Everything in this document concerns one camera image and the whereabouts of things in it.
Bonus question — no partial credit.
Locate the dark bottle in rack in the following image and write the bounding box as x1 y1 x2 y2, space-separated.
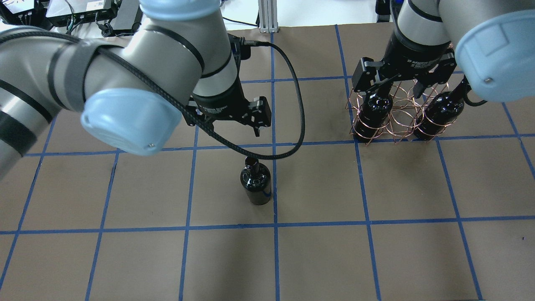
354 93 393 143
413 92 464 140

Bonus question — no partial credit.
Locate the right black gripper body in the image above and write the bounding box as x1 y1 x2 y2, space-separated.
353 32 457 92

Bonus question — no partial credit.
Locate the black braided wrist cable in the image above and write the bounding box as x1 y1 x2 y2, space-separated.
0 31 306 161

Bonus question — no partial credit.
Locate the aluminium frame post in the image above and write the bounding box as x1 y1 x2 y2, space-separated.
258 0 279 33

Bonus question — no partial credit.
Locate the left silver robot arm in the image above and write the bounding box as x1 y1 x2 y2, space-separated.
0 0 271 177

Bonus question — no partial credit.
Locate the copper wire wine rack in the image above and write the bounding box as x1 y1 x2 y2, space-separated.
346 80 466 145

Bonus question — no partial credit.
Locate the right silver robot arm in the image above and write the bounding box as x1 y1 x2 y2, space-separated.
352 0 535 102

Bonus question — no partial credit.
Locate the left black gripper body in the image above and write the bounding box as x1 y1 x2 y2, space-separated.
186 79 272 128

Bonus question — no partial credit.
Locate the dark glass wine bottle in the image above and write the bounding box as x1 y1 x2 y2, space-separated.
239 156 273 206

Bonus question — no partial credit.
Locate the black power brick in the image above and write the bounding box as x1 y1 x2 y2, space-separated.
111 0 142 36

